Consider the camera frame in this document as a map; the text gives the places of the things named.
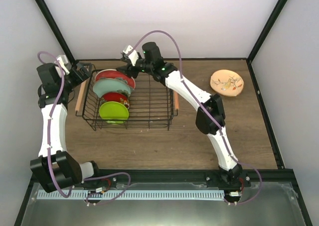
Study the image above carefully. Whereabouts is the right wooden rack handle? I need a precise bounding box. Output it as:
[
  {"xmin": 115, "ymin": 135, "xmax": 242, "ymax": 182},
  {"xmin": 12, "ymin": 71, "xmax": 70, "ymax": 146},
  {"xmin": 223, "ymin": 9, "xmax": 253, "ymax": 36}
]
[{"xmin": 173, "ymin": 91, "xmax": 179, "ymax": 110}]

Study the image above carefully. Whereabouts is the small red floral plate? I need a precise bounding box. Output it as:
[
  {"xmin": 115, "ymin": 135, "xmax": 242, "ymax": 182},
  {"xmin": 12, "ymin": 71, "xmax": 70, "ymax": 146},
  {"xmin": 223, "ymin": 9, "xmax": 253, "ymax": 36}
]
[{"xmin": 100, "ymin": 92, "xmax": 130, "ymax": 109}]

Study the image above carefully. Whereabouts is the large red blue-flower plate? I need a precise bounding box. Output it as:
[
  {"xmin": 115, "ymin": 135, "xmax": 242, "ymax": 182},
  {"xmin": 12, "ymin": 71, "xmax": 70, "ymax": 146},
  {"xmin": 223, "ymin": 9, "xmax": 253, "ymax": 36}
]
[{"xmin": 95, "ymin": 69, "xmax": 136, "ymax": 90}]

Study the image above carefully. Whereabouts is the black frame post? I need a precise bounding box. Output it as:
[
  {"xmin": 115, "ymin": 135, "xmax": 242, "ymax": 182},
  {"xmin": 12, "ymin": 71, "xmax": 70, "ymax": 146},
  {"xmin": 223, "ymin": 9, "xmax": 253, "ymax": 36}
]
[
  {"xmin": 35, "ymin": 0, "xmax": 75, "ymax": 63},
  {"xmin": 248, "ymin": 0, "xmax": 296, "ymax": 60}
]

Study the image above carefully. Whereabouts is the light blue plate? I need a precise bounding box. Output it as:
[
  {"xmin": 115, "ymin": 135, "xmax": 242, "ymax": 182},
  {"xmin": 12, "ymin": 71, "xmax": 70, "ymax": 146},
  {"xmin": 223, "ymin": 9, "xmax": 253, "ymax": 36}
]
[{"xmin": 93, "ymin": 79, "xmax": 132, "ymax": 98}]

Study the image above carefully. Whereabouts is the black wire dish rack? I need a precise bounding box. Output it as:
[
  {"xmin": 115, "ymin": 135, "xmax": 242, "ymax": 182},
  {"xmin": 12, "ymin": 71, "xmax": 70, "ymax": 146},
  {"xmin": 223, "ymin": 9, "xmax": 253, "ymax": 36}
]
[{"xmin": 75, "ymin": 66, "xmax": 176, "ymax": 129}]

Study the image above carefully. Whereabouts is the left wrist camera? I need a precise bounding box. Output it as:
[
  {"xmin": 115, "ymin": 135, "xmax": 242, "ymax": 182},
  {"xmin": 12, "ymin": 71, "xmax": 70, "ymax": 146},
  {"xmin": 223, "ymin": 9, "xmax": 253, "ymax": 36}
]
[{"xmin": 54, "ymin": 55, "xmax": 70, "ymax": 75}]

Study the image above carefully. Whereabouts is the beige floral plate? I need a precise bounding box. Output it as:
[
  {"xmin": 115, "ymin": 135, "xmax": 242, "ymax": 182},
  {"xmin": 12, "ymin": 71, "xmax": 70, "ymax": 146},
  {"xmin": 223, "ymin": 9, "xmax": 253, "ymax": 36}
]
[{"xmin": 210, "ymin": 69, "xmax": 244, "ymax": 97}]

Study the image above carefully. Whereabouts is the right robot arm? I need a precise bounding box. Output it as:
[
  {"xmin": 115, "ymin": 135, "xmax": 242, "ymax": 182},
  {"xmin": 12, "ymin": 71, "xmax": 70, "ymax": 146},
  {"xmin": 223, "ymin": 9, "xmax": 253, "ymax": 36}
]
[{"xmin": 117, "ymin": 42, "xmax": 242, "ymax": 188}]

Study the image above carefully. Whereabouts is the lime green plate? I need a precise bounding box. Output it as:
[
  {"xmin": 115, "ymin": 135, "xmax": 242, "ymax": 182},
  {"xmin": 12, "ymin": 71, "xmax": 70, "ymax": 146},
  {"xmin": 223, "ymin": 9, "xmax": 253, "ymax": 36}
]
[{"xmin": 99, "ymin": 101, "xmax": 129, "ymax": 124}]

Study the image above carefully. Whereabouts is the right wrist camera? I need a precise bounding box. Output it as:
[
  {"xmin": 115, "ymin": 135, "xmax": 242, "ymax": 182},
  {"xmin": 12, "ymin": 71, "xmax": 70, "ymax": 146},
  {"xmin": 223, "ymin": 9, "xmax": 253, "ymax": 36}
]
[{"xmin": 121, "ymin": 45, "xmax": 140, "ymax": 66}]

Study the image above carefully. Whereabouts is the light blue slotted strip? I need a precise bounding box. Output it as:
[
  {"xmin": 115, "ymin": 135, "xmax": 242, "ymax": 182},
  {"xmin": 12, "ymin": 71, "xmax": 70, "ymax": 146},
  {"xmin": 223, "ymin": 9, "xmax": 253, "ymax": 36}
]
[{"xmin": 36, "ymin": 189, "xmax": 225, "ymax": 201}]

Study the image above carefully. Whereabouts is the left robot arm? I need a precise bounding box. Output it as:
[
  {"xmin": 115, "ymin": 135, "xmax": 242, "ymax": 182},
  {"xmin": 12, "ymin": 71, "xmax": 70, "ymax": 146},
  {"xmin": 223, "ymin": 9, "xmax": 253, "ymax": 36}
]
[{"xmin": 30, "ymin": 62, "xmax": 102, "ymax": 193}]

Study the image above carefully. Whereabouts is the left black frame post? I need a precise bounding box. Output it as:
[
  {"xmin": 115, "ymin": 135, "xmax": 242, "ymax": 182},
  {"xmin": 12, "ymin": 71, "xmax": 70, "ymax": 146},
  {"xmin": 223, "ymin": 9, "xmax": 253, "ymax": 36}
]
[{"xmin": 35, "ymin": 0, "xmax": 75, "ymax": 63}]

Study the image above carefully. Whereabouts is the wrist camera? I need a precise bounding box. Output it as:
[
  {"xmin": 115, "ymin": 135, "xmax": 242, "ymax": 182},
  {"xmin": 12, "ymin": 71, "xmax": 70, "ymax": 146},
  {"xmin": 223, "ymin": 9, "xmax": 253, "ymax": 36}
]
[
  {"xmin": 121, "ymin": 45, "xmax": 140, "ymax": 66},
  {"xmin": 54, "ymin": 55, "xmax": 70, "ymax": 75}
]

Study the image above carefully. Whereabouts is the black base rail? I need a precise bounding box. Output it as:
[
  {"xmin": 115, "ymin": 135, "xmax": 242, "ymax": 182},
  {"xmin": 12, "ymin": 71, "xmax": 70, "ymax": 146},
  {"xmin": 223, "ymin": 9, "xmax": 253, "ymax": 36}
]
[{"xmin": 78, "ymin": 169, "xmax": 298, "ymax": 189}]

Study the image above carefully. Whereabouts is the metal front panel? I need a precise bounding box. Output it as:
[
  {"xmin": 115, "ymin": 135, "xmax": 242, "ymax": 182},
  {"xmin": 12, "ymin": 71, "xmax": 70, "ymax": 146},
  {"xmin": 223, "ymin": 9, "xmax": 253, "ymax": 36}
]
[{"xmin": 21, "ymin": 182, "xmax": 306, "ymax": 226}]

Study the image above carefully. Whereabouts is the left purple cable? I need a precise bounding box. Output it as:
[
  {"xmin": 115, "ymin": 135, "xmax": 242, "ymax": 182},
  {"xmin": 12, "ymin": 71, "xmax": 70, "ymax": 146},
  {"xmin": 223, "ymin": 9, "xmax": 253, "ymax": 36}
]
[{"xmin": 37, "ymin": 51, "xmax": 132, "ymax": 206}]

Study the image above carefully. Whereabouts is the right black frame post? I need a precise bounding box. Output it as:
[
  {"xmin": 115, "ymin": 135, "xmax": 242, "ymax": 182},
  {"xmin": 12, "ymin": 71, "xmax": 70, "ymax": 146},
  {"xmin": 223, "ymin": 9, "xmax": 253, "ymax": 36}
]
[{"xmin": 248, "ymin": 0, "xmax": 296, "ymax": 60}]

